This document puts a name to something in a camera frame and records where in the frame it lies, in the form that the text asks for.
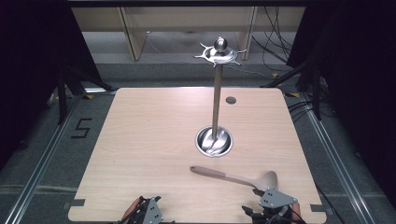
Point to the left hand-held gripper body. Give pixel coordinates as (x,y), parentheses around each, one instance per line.
(153,212)

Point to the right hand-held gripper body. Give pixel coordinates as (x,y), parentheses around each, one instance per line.
(275,199)

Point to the brown wooden spatula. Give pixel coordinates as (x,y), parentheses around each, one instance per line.
(236,178)

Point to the person's left hand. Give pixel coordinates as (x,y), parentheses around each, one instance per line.
(131,208)

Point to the person's right hand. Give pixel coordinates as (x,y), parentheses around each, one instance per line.
(296,210)

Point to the grey round table cap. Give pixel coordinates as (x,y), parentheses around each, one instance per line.
(230,100)

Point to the steel utensil hanging rack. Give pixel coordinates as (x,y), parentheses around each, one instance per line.
(216,102)

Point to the black metal stand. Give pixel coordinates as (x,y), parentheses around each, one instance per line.
(316,93)
(62,96)

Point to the black curtain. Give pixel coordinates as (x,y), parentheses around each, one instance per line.
(34,62)
(358,77)

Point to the aluminium floor rail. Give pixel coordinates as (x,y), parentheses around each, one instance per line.
(339,158)
(43,161)

